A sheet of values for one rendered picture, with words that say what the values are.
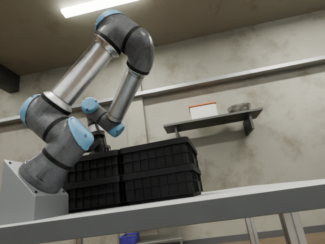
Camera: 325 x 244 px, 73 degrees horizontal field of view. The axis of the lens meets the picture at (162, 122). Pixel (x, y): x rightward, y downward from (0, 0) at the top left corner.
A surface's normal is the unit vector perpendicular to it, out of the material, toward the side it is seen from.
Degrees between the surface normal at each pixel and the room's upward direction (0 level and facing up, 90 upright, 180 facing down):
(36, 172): 90
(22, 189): 90
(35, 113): 99
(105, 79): 90
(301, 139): 90
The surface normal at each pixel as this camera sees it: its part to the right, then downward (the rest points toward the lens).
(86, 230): -0.16, -0.29
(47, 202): 0.98, -0.18
